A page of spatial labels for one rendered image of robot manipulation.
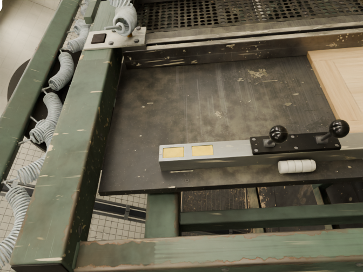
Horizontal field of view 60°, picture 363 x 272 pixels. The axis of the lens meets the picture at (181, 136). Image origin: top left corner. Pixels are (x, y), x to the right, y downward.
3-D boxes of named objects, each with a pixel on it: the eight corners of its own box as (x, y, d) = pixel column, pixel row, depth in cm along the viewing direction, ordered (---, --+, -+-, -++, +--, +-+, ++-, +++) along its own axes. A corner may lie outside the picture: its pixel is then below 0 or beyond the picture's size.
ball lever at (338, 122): (328, 148, 74) (355, 135, 61) (311, 149, 74) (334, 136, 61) (325, 133, 75) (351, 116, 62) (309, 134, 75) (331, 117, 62)
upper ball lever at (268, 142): (276, 151, 75) (291, 141, 62) (260, 152, 75) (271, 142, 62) (274, 135, 75) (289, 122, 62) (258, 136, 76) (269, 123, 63)
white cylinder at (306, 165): (279, 176, 74) (314, 174, 73) (281, 168, 71) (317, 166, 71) (276, 165, 76) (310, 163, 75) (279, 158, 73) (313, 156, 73)
